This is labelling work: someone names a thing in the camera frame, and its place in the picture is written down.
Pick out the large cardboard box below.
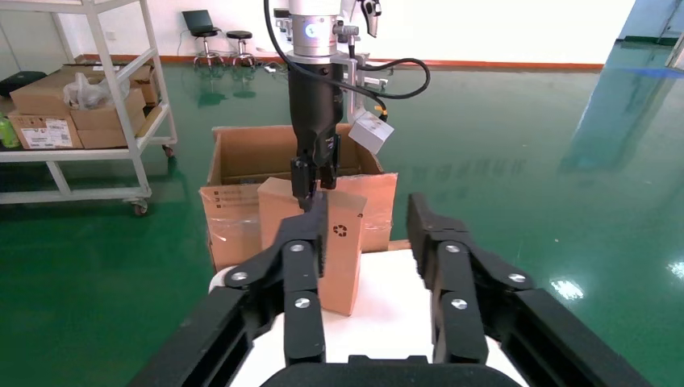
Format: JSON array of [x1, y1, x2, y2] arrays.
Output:
[[198, 123, 399, 273]]

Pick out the carton with white label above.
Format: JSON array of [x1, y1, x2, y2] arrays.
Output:
[[7, 110, 85, 151]]

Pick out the clear plastic bag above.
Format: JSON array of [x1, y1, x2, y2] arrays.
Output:
[[63, 72, 131, 111]]

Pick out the white wheeled trolley rack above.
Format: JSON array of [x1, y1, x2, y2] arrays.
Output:
[[0, 0, 178, 218]]

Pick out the small cardboard box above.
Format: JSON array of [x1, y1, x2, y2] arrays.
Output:
[[257, 177, 368, 317]]

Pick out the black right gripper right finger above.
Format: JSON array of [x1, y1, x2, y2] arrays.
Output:
[[407, 192, 653, 387]]

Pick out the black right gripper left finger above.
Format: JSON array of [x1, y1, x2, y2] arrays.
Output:
[[127, 192, 328, 387]]

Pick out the black laptop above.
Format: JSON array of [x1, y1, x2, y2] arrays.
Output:
[[181, 9, 216, 34]]

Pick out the black chrome stool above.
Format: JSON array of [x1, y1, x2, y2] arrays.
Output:
[[191, 29, 226, 69], [226, 30, 257, 69]]

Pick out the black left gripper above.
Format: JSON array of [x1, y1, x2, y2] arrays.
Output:
[[287, 63, 346, 213]]

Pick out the plain brown cardboard carton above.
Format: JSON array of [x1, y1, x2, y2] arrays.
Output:
[[70, 88, 147, 132], [127, 64, 161, 106], [77, 109, 148, 150], [9, 66, 108, 118]]

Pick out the silver camera bracket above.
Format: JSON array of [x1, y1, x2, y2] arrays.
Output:
[[332, 23, 390, 125]]

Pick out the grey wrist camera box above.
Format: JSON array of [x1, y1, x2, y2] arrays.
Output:
[[348, 110, 395, 156]]

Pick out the black bag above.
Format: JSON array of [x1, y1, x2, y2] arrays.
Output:
[[0, 70, 48, 99]]

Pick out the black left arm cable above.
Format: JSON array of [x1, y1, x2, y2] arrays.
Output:
[[263, 0, 432, 124]]

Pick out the green bottle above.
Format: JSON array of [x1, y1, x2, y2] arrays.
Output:
[[0, 113, 21, 149]]

